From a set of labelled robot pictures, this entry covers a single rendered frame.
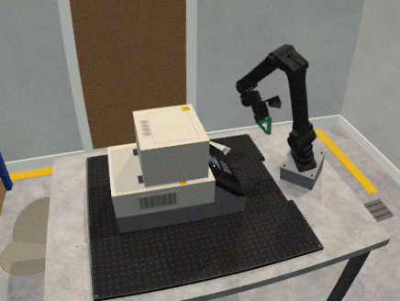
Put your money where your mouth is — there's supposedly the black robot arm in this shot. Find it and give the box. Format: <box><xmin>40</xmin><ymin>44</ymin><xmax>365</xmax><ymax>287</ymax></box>
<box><xmin>236</xmin><ymin>44</ymin><xmax>317</xmax><ymax>173</ymax></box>

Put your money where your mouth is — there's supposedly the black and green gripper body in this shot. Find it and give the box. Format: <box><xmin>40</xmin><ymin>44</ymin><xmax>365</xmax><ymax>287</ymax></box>
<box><xmin>251</xmin><ymin>100</ymin><xmax>269</xmax><ymax>122</ymax></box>

